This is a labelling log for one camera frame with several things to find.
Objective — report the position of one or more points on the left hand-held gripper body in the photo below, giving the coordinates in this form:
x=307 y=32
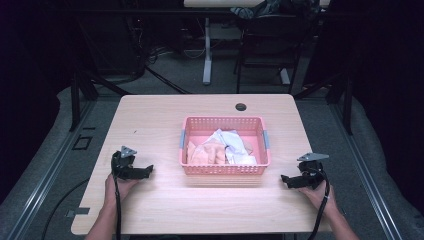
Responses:
x=123 y=165

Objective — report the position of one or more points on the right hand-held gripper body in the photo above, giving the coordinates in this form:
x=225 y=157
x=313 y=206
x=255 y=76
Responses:
x=311 y=170

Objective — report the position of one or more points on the person's left hand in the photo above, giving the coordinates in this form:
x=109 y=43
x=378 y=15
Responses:
x=125 y=186

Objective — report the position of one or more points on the person's right hand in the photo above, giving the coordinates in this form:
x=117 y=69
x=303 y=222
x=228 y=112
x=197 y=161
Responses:
x=316 y=196

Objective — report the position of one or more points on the white cloth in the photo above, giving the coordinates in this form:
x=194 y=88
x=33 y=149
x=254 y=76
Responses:
x=235 y=146

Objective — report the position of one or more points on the peach cloth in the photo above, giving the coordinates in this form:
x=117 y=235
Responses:
x=210 y=155

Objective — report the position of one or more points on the grey floor tape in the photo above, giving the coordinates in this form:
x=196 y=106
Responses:
x=78 y=212

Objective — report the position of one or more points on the pink plastic basket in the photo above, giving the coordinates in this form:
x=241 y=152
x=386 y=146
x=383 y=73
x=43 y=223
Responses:
x=200 y=128

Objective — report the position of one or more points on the black metal stand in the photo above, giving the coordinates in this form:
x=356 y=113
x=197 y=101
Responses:
x=340 y=96
x=80 y=90

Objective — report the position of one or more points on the white desk leg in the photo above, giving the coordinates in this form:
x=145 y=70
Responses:
x=207 y=53
x=285 y=76

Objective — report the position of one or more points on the black chair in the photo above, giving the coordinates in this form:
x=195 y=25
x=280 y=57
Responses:
x=266 y=36

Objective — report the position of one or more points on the grey clothing heap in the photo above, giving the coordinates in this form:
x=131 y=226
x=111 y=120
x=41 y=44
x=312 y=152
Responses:
x=253 y=10

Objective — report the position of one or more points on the aluminium floor rail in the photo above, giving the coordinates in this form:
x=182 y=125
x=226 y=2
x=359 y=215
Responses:
x=366 y=176
x=43 y=180

